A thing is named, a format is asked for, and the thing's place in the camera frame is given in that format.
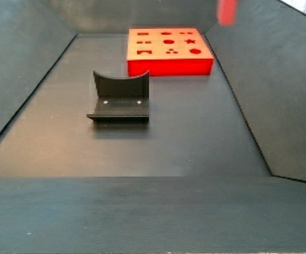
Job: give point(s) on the red double-square peg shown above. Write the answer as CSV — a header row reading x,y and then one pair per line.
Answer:
x,y
227,12

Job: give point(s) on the red foam shape board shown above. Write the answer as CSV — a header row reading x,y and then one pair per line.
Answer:
x,y
168,51

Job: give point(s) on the black curved holder stand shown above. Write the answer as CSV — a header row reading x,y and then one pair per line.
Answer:
x,y
122,97

